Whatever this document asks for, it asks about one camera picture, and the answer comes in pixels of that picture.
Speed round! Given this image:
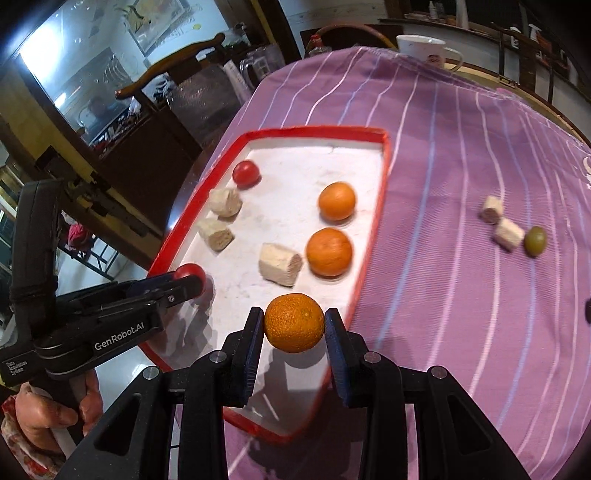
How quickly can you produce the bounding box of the mandarin orange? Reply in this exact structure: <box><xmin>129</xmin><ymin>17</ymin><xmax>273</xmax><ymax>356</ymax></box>
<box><xmin>306</xmin><ymin>227</ymin><xmax>354</xmax><ymax>278</ymax></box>
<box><xmin>264</xmin><ymin>293</ymin><xmax>325</xmax><ymax>354</ymax></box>
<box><xmin>318</xmin><ymin>181</ymin><xmax>357</xmax><ymax>221</ymax></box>

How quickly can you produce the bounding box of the red tomato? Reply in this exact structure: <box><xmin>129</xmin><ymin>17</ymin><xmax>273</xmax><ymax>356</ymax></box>
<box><xmin>232</xmin><ymin>160</ymin><xmax>262</xmax><ymax>188</ymax></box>
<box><xmin>173</xmin><ymin>263</ymin><xmax>208</xmax><ymax>298</ymax></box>

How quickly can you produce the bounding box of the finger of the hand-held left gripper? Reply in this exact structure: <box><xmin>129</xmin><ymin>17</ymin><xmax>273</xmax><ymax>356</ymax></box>
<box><xmin>124</xmin><ymin>273</ymin><xmax>180</xmax><ymax>297</ymax></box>
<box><xmin>150</xmin><ymin>279</ymin><xmax>208</xmax><ymax>330</ymax></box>

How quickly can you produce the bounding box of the glass pitcher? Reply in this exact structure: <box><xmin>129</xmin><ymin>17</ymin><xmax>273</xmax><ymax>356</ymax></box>
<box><xmin>239</xmin><ymin>44</ymin><xmax>284</xmax><ymax>90</ymax></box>

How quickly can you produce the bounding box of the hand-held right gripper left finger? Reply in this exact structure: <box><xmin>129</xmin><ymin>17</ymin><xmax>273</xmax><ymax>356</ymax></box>
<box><xmin>55</xmin><ymin>307</ymin><xmax>266</xmax><ymax>480</ymax></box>

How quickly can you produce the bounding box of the small sugarcane chunk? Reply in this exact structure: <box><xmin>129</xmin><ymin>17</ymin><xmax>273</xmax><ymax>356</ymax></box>
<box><xmin>480</xmin><ymin>195</ymin><xmax>504</xmax><ymax>224</ymax></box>
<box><xmin>198</xmin><ymin>218</ymin><xmax>235</xmax><ymax>252</ymax></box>

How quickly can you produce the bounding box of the red-rimmed white tray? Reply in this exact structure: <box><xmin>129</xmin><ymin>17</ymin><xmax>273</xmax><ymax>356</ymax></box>
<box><xmin>139</xmin><ymin>127</ymin><xmax>392</xmax><ymax>445</ymax></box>

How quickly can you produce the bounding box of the large broken sugarcane chunk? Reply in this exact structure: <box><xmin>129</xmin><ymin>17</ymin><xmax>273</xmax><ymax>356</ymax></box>
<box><xmin>209</xmin><ymin>187</ymin><xmax>243</xmax><ymax>219</ymax></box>

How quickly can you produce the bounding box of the red curved hoop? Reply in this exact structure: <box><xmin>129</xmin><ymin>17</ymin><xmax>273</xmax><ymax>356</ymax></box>
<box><xmin>305</xmin><ymin>22</ymin><xmax>398</xmax><ymax>58</ymax></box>

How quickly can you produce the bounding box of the green round fruit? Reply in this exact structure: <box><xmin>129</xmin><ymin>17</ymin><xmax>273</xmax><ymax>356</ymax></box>
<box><xmin>523</xmin><ymin>226</ymin><xmax>548</xmax><ymax>258</ymax></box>

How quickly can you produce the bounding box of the person's left hand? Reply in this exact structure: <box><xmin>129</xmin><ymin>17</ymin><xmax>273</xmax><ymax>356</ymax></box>
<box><xmin>14</xmin><ymin>369</ymin><xmax>105</xmax><ymax>457</ymax></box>

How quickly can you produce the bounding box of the purple striped tablecloth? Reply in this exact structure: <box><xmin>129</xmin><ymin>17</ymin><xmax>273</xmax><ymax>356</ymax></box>
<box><xmin>185</xmin><ymin>45</ymin><xmax>591</xmax><ymax>480</ymax></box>

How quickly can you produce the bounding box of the white cartoon mug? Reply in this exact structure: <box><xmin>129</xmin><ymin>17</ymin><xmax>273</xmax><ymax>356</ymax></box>
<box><xmin>396</xmin><ymin>34</ymin><xmax>464</xmax><ymax>71</ymax></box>

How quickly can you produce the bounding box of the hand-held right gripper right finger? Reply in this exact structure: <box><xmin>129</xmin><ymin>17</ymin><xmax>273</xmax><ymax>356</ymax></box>
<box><xmin>324</xmin><ymin>308</ymin><xmax>532</xmax><ymax>480</ymax></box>

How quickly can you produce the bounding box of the curved-back wooden chair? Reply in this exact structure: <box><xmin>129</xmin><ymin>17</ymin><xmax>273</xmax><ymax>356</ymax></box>
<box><xmin>115</xmin><ymin>33</ymin><xmax>227</xmax><ymax>153</ymax></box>

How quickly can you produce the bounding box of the white package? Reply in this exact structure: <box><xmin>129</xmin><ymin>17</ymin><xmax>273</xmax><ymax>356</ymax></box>
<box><xmin>222</xmin><ymin>62</ymin><xmax>254</xmax><ymax>104</ymax></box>

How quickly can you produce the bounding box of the dark wooden chair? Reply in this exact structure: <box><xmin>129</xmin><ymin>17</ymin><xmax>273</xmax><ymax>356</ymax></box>
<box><xmin>489</xmin><ymin>21</ymin><xmax>587</xmax><ymax>102</ymax></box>

